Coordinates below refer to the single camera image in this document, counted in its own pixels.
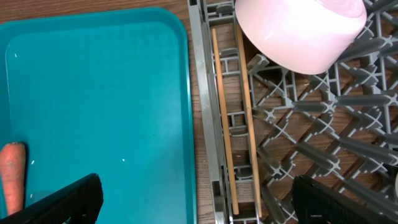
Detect orange carrot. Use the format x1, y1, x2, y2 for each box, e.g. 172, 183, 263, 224
1, 142, 26, 215

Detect teal plastic tray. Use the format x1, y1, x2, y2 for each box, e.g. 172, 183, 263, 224
1, 7, 197, 223

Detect grey dish rack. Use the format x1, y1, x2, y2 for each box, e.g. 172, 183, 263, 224
188, 1, 397, 223

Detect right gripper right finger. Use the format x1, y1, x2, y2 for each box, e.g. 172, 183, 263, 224
292, 175, 395, 224

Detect wooden chopstick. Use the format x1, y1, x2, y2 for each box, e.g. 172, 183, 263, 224
236, 24, 262, 218
211, 28, 239, 215

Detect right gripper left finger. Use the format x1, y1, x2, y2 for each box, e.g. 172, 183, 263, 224
1, 173, 104, 224

